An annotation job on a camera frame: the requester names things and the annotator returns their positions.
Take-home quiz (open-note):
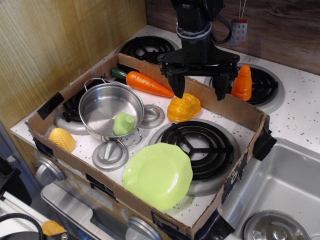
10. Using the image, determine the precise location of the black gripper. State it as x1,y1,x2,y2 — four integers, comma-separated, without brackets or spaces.
157,35,240,101

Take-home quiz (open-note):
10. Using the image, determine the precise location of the green toy broccoli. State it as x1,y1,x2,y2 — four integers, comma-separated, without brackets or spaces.
113,112,135,136

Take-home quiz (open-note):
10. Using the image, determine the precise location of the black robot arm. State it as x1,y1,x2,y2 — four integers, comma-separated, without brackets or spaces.
157,0,240,101

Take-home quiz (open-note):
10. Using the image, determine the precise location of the small steel pan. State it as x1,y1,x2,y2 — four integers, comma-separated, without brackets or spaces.
78,77,145,148

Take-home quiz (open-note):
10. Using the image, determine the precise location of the orange toy pumpkin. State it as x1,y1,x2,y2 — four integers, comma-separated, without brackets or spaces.
166,93,202,123

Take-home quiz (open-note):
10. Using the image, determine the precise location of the orange swirl cone toy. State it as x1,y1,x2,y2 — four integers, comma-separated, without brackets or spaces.
231,64,253,101

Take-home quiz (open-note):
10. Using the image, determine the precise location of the silver stove knob middle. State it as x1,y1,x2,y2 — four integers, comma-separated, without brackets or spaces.
140,104,165,129

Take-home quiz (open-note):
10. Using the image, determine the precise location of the silver stove knob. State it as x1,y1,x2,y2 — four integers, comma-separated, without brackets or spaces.
140,104,165,129
92,141,129,172

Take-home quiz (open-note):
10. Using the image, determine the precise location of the back left black burner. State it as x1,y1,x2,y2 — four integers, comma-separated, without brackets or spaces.
118,36,179,65

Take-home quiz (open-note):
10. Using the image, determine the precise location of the black burner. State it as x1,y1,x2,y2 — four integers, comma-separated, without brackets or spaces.
203,63,286,113
118,36,179,65
149,119,241,197
54,88,89,136

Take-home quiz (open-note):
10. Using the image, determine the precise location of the orange toy carrot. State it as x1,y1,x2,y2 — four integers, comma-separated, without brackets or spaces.
111,68,175,98

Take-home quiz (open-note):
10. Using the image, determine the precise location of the hanging metal spatula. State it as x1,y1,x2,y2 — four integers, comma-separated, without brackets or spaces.
227,0,248,46

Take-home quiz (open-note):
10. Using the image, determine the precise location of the back right black burner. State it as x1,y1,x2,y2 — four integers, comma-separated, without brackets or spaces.
203,63,286,113

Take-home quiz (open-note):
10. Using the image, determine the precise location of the front right black burner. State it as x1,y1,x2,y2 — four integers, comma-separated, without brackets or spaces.
149,119,241,197

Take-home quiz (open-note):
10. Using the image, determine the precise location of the light green plastic plate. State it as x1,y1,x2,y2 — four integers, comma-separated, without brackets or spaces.
122,142,193,211

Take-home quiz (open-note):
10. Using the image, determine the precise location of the silver stove knob front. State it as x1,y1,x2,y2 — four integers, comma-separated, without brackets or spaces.
92,141,129,172

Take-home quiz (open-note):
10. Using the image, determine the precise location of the silver sink basin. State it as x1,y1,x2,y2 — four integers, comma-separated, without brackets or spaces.
222,138,320,240

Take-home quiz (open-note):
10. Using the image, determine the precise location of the front left black burner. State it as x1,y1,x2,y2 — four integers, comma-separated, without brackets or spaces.
54,88,89,136

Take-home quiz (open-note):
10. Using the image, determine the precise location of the cardboard fence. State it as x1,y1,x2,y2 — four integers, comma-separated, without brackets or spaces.
26,53,269,239

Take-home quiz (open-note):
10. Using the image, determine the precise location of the yellow toy corn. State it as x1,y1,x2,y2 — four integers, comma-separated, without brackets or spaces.
49,127,76,152

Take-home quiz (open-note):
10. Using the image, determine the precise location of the sink drain strainer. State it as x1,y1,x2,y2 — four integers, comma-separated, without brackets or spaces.
241,210,311,240

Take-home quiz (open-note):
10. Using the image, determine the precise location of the oven front knob right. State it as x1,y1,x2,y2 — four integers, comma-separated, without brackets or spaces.
125,216,162,240

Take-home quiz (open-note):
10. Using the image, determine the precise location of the oven knob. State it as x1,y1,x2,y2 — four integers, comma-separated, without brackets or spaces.
35,156,66,186
125,216,162,240

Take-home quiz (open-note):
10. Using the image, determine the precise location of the oven front knob left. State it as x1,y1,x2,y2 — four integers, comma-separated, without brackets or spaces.
35,156,66,186

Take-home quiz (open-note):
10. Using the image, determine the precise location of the yellow toy bottom left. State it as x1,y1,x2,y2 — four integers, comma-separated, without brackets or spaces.
41,220,66,236

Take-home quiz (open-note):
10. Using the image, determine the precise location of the oven door handle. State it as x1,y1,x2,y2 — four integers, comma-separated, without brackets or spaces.
41,183,127,240

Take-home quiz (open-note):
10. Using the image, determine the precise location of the black cable bottom left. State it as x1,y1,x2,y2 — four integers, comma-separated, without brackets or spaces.
0,212,45,240

